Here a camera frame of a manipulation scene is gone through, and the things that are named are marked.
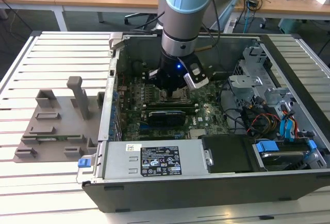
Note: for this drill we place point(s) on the black graphics card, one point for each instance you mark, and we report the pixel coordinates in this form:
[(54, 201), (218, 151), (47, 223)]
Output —
[(167, 118)]

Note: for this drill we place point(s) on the green motherboard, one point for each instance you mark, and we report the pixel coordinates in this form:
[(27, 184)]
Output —
[(214, 97)]

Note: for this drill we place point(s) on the blue case latch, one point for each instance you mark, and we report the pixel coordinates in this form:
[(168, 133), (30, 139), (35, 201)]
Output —
[(83, 163)]

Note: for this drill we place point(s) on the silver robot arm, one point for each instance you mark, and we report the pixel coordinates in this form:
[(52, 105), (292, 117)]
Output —
[(185, 15)]

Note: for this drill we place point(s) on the black office chair base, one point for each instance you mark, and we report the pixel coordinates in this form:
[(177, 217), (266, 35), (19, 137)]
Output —
[(134, 16)]

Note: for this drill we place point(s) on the small silver heatsink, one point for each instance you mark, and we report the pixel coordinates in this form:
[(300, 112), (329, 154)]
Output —
[(198, 133)]

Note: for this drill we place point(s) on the silver power supply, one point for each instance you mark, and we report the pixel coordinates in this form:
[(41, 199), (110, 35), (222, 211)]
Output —
[(118, 162)]

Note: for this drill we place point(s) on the small black adapter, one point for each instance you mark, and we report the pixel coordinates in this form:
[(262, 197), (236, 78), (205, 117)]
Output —
[(253, 3)]

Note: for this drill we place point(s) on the white power strip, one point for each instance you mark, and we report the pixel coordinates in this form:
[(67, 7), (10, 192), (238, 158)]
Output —
[(232, 24)]

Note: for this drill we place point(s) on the green RAM stick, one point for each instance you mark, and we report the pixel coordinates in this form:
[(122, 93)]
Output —
[(60, 138)]

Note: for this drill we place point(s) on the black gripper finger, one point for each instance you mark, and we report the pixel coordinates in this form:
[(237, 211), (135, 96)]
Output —
[(154, 76)]

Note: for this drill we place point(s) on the CPU socket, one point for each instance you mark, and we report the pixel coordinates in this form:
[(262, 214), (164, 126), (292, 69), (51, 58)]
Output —
[(163, 96)]

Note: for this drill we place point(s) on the teal box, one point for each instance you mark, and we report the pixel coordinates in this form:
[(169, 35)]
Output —
[(290, 25)]

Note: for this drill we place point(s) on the black plastic shroud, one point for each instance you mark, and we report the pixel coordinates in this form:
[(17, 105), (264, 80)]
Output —
[(227, 154)]

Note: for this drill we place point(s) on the silver drive cage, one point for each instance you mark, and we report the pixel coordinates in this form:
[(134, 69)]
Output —
[(245, 82)]

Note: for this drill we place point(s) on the open black PC case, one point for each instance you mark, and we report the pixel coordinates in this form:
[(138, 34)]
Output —
[(180, 195)]

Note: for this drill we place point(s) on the hard disk in blue carrier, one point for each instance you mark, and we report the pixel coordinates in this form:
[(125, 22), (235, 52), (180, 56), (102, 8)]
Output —
[(268, 146)]

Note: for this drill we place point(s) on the grey-brown parts rack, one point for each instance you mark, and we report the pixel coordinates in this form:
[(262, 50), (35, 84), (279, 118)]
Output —
[(64, 121)]

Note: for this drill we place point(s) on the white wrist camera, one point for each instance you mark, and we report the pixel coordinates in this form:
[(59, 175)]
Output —
[(198, 83)]

